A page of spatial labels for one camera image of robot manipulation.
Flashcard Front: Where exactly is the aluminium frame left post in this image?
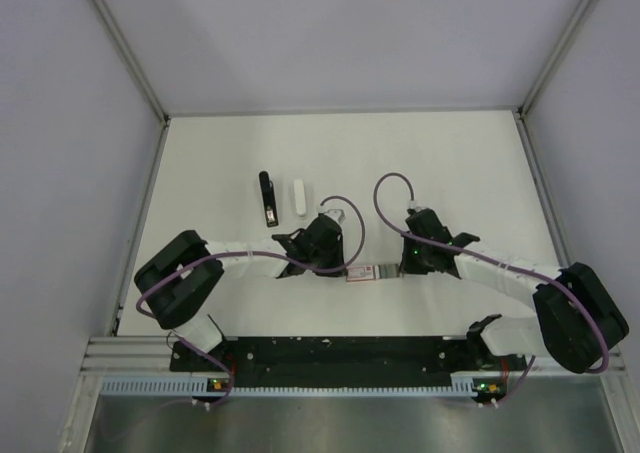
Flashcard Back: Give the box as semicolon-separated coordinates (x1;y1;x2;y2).
88;0;169;125

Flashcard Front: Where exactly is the grey slotted cable duct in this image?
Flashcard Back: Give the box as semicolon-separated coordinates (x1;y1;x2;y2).
100;376;487;398

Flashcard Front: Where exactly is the aluminium frame right post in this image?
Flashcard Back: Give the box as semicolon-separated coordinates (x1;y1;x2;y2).
516;0;600;121

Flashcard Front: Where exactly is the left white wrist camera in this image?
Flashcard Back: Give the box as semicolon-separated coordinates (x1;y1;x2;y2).
324;208;346;225

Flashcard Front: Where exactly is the purple cable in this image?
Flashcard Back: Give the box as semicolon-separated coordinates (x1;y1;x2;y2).
135;195;365;319
373;172;611;375

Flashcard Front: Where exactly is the red white staple box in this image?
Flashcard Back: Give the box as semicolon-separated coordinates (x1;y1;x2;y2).
346;265;378;282

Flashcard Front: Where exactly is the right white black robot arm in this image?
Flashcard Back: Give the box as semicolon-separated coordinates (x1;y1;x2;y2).
401;208;629;373

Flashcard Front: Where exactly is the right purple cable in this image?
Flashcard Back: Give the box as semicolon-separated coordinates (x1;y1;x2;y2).
373;172;611;375

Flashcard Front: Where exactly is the white stapler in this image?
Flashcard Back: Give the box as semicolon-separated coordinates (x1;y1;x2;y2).
293;179;308;218

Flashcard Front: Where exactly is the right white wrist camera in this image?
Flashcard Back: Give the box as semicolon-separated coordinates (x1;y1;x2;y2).
407;200;425;215

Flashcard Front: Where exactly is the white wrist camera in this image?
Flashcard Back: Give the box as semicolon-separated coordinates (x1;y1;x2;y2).
324;208;346;225
407;200;425;215

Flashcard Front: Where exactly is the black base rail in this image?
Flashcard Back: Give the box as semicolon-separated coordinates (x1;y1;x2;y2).
169;335;526;389

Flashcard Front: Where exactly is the black stapler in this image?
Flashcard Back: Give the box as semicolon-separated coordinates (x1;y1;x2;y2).
258;171;279;228

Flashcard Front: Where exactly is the aluminium frame post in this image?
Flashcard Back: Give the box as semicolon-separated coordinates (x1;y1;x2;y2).
88;0;169;125
516;0;600;121

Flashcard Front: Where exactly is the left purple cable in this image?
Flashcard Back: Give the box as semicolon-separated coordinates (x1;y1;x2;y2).
135;195;365;319

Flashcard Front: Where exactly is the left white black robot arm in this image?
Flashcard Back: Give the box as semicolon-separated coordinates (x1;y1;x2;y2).
134;209;344;370

